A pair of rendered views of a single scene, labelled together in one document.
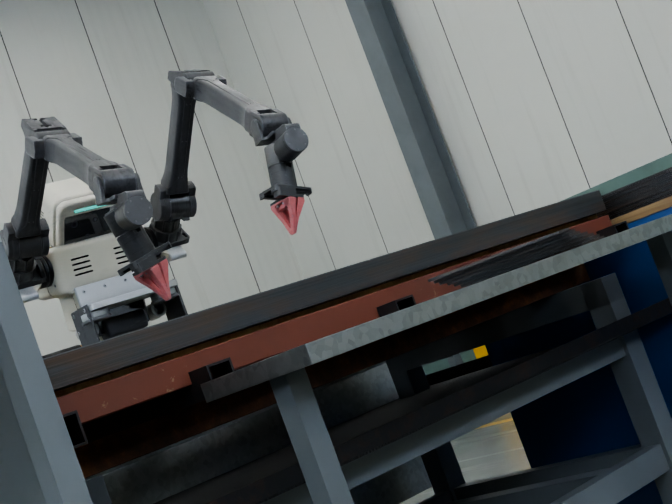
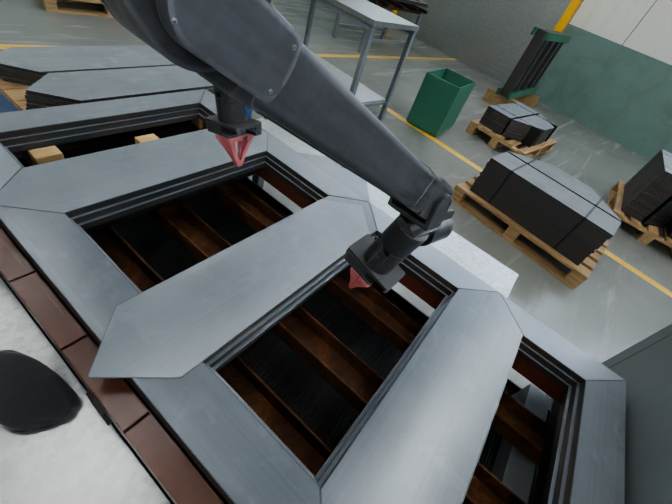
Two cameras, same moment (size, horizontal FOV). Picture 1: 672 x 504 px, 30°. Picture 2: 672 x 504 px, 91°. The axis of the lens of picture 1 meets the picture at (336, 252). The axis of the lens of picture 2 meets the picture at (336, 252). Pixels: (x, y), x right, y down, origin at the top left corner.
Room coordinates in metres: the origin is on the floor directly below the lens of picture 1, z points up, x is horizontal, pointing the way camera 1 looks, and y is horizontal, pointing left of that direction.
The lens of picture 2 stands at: (2.68, 0.74, 1.42)
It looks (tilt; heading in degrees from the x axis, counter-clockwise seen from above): 43 degrees down; 248
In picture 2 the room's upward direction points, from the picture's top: 22 degrees clockwise
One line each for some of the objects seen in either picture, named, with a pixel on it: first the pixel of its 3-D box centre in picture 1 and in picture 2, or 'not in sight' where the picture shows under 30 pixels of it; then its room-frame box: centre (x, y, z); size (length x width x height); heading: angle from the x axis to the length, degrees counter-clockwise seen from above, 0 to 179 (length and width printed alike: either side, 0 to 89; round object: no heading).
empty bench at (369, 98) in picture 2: not in sight; (329, 48); (1.95, -3.30, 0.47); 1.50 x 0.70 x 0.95; 127
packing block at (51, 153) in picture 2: not in sight; (47, 157); (3.18, -0.13, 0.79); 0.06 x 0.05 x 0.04; 44
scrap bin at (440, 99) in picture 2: not in sight; (438, 101); (0.57, -3.11, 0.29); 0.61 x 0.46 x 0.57; 46
